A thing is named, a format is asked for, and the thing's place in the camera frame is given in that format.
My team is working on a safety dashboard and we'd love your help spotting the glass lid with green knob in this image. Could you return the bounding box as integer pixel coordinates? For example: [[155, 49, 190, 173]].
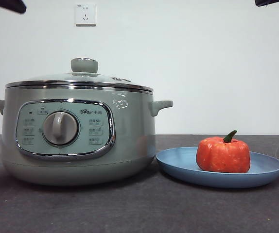
[[5, 57, 154, 93]]

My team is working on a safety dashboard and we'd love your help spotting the orange pumpkin with green stem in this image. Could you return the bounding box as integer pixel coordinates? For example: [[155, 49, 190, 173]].
[[196, 130, 250, 173]]

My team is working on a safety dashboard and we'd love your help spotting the pale green electric steamer pot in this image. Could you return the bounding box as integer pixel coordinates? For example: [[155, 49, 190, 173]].
[[0, 86, 174, 187]]

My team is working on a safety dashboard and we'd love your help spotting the blue round plate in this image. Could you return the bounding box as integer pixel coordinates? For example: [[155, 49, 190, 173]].
[[156, 146, 279, 189]]

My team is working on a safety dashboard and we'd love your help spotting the white wall socket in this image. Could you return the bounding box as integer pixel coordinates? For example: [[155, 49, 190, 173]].
[[75, 3, 97, 27]]

